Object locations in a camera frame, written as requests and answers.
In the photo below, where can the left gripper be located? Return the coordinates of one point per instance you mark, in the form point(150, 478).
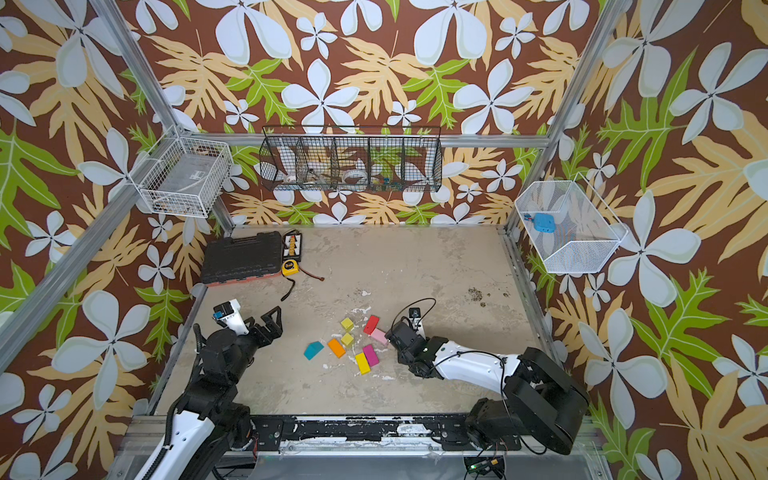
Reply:
point(272, 334)

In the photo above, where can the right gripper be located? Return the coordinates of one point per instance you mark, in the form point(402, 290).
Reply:
point(399, 336)

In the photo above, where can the pink wood block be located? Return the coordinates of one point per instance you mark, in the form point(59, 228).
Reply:
point(379, 336)

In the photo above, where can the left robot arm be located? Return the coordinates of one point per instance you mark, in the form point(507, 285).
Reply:
point(206, 421)

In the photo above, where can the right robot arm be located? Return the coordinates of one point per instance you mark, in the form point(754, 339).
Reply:
point(538, 399)

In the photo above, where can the magenta wood block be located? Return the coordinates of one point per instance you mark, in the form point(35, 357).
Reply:
point(371, 355)

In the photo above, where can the yellow long block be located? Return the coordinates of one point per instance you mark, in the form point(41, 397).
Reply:
point(362, 363)

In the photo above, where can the red wood block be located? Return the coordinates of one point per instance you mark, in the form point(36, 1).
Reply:
point(371, 325)

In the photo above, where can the teal wood block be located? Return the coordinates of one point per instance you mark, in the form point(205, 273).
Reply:
point(313, 349)

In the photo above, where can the yellow cube block upper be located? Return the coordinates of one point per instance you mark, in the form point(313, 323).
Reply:
point(347, 324)

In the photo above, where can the orange wood block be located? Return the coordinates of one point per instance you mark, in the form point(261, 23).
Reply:
point(336, 348)

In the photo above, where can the yellow tape measure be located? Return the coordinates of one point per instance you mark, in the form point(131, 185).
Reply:
point(290, 267)

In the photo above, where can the black and red tool case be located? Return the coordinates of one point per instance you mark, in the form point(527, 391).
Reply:
point(229, 259)

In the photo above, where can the blue object in basket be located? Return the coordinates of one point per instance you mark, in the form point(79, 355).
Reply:
point(541, 222)

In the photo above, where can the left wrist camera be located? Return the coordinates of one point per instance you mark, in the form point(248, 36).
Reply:
point(223, 312)

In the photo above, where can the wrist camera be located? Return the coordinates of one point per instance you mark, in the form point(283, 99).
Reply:
point(415, 318)
point(223, 312)

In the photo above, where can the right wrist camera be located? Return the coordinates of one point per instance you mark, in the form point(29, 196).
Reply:
point(415, 318)

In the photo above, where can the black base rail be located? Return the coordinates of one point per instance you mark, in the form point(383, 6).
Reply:
point(273, 433)

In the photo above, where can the white wire basket left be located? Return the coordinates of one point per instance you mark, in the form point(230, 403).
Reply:
point(184, 176)

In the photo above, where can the white wire basket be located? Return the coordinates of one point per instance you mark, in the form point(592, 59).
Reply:
point(588, 231)
point(184, 176)

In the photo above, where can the black wire basket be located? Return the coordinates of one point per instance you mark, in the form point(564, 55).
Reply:
point(353, 158)

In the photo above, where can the white wire basket right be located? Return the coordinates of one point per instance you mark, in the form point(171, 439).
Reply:
point(588, 231)

